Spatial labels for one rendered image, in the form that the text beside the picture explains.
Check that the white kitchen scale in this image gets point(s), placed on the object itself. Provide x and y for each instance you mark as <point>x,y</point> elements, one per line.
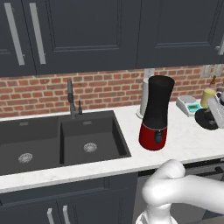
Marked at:
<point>186,104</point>

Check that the white wall socket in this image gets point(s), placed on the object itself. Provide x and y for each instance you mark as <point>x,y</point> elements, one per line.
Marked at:
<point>149,73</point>
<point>206,71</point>
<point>218,69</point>

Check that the black double sink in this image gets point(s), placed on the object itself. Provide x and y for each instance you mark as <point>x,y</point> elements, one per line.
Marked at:
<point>58,140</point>

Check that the red and black blender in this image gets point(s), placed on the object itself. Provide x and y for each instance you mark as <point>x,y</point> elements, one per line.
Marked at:
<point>156,116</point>

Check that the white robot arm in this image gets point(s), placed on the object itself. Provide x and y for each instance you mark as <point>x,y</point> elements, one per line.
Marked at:
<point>175,192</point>

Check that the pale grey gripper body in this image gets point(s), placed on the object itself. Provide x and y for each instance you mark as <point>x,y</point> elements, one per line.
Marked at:
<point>218,113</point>

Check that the grey dishwasher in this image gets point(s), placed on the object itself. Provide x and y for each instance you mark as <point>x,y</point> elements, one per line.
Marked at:
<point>139,198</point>

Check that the white paper towel roll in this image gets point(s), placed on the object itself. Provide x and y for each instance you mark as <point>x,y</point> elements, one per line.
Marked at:
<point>144,96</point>

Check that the dark base cupboard door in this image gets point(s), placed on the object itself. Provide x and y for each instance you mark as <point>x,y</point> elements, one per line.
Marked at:
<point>26,214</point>
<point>99,208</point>

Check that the dark drawer front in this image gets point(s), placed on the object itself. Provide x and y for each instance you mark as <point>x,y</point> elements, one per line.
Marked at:
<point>73,189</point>

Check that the dark wall cupboard door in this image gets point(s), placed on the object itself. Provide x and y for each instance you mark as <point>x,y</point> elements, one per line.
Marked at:
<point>5,58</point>
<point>87,32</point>
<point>180,29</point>

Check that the brown bottle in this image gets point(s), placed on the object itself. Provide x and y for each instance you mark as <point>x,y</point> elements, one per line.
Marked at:
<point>213,82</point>

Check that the yellow cup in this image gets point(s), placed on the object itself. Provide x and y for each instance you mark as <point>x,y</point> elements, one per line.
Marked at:
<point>207,97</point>

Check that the dark grey tap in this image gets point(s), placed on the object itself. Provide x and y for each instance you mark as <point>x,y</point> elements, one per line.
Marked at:
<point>71,99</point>

